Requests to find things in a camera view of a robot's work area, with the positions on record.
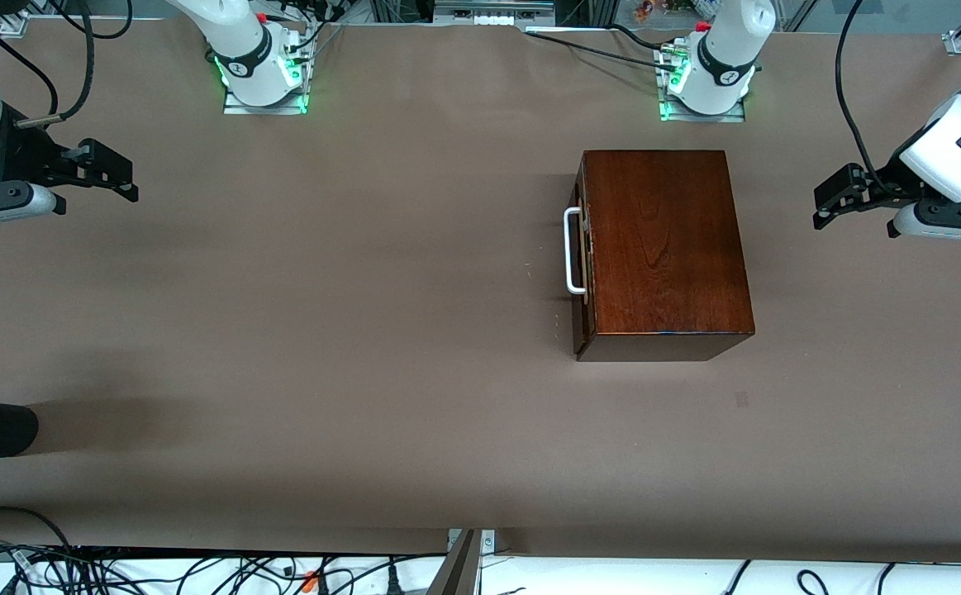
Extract dark brown wooden cabinet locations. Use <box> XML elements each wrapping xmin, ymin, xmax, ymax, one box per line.
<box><xmin>573</xmin><ymin>150</ymin><xmax>755</xmax><ymax>363</ymax></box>

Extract small colourful figurines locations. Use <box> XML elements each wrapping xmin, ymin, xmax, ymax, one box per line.
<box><xmin>633</xmin><ymin>0</ymin><xmax>696</xmax><ymax>21</ymax></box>

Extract grey power strip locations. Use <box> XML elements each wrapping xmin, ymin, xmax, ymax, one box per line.
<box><xmin>433</xmin><ymin>0</ymin><xmax>557</xmax><ymax>31</ymax></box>

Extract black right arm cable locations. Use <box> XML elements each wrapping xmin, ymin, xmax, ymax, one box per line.
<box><xmin>0</xmin><ymin>0</ymin><xmax>134</xmax><ymax>129</ymax></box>

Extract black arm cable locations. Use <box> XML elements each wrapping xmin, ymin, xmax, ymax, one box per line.
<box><xmin>0</xmin><ymin>0</ymin><xmax>134</xmax><ymax>129</ymax></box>
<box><xmin>835</xmin><ymin>0</ymin><xmax>902</xmax><ymax>199</ymax></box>

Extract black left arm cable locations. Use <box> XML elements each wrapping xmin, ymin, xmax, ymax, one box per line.
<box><xmin>835</xmin><ymin>0</ymin><xmax>902</xmax><ymax>199</ymax></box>

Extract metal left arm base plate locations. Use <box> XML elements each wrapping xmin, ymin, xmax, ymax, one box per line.
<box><xmin>656</xmin><ymin>45</ymin><xmax>748</xmax><ymax>124</ymax></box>

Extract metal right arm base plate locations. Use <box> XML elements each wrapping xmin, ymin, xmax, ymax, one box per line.
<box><xmin>222</xmin><ymin>81</ymin><xmax>311</xmax><ymax>116</ymax></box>

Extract black base cable bundle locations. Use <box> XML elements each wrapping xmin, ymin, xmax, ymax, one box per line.
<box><xmin>261</xmin><ymin>0</ymin><xmax>349</xmax><ymax>59</ymax></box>

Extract long black base cable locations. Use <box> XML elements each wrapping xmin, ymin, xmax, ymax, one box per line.
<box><xmin>524</xmin><ymin>25</ymin><xmax>683</xmax><ymax>71</ymax></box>

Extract tangled black cable bundle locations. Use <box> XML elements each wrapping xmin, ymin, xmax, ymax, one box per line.
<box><xmin>0</xmin><ymin>506</ymin><xmax>448</xmax><ymax>595</ymax></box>

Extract grey metal bracket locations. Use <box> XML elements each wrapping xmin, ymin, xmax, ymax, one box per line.
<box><xmin>426</xmin><ymin>529</ymin><xmax>497</xmax><ymax>595</ymax></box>

